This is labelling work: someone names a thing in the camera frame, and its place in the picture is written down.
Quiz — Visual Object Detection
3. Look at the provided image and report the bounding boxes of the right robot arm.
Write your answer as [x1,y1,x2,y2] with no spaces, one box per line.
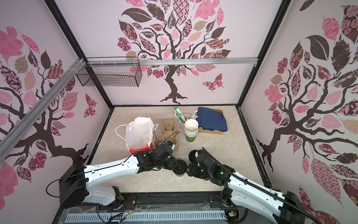
[187,148,320,224]

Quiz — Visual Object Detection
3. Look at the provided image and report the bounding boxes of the brown pulp cup carrier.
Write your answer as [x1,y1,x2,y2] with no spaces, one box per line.
[161,119,179,153]

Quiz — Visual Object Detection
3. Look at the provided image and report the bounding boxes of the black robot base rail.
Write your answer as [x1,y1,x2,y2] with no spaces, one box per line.
[54,189,249,221]

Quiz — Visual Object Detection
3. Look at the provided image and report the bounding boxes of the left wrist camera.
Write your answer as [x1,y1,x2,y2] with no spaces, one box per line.
[165,141,175,150]

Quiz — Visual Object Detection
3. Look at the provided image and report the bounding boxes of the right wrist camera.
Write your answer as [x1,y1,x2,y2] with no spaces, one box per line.
[195,150,205,159]

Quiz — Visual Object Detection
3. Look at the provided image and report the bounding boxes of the brown cardboard box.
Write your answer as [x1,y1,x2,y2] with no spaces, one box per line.
[198,109,223,135]

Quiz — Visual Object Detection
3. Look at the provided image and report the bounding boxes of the stack of paper cups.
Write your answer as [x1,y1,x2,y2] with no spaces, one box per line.
[185,119,199,142]

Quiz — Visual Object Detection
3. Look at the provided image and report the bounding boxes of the aluminium rail back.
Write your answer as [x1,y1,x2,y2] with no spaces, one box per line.
[87,57,258,66]

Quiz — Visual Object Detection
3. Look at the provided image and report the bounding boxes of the pink straw holder cup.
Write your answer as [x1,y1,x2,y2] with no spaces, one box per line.
[180,114,196,133]

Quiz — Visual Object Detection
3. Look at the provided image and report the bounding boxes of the aluminium rail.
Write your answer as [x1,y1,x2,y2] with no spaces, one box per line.
[87,57,258,66]
[1,58,86,161]

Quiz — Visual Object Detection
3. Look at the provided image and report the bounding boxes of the aluminium rail left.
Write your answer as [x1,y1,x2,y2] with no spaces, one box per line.
[1,58,86,161]

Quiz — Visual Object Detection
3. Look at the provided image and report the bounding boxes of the red and white paper bag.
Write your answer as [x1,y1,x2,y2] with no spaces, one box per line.
[115,117,158,154]

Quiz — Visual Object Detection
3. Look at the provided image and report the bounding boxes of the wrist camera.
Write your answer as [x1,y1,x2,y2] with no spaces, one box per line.
[165,141,175,150]
[195,150,205,159]

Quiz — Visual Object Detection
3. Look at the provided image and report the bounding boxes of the black wire basket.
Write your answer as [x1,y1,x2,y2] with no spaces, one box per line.
[76,56,142,87]

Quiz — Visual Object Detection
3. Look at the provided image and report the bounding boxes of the black plastic cup lid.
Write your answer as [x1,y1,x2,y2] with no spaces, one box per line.
[173,160,187,173]

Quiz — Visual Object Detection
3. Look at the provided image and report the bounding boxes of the white slotted cable duct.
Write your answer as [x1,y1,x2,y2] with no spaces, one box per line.
[63,211,227,224]

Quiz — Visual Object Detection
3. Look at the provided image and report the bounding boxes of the dark blue napkin stack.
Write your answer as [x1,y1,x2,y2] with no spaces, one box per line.
[197,107,228,133]

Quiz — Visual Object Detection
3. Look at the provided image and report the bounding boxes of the white paper cup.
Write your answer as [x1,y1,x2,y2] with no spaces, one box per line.
[174,173,186,177]

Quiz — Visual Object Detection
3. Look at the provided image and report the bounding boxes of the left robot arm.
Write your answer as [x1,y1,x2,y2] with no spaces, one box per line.
[59,141,177,209]

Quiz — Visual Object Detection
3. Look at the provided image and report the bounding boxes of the green wrapped straw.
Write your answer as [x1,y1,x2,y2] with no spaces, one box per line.
[173,107,186,123]

